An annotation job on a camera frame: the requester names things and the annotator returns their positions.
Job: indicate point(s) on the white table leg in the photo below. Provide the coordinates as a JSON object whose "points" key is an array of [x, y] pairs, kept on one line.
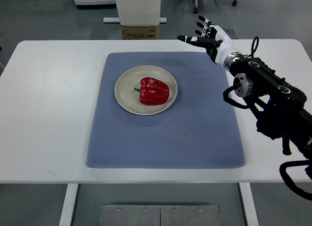
{"points": [[68, 205], [248, 204]]}

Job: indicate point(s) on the blue textured mat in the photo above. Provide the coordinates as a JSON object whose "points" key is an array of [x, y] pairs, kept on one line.
{"points": [[198, 131]]}

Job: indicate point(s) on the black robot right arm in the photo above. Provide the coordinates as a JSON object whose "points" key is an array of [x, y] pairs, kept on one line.
{"points": [[277, 106]]}

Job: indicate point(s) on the white table right leg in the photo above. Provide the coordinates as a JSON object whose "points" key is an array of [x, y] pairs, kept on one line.
{"points": [[248, 204]]}

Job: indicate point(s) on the white table left leg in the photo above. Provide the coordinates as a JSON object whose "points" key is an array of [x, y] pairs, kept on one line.
{"points": [[68, 205]]}

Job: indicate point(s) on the cardboard box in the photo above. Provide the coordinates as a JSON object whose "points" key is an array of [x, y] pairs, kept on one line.
{"points": [[139, 32]]}

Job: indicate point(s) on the red bell pepper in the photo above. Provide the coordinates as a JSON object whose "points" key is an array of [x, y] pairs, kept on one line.
{"points": [[152, 91]]}

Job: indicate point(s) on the rolling chair leg with caster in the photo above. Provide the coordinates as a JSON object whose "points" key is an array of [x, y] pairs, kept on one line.
{"points": [[195, 10]]}

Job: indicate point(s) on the white pedestal column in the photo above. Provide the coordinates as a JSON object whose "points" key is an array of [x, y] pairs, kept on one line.
{"points": [[137, 13]]}

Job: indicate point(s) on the metal floor plate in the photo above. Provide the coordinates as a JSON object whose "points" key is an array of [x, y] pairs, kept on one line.
{"points": [[160, 215]]}

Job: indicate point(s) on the cream round plate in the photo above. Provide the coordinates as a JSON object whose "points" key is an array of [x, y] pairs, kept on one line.
{"points": [[128, 98]]}

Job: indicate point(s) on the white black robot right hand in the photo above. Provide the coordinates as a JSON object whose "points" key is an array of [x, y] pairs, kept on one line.
{"points": [[219, 46]]}

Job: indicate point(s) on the small grey floor plate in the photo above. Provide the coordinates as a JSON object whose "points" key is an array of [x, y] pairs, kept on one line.
{"points": [[230, 32]]}

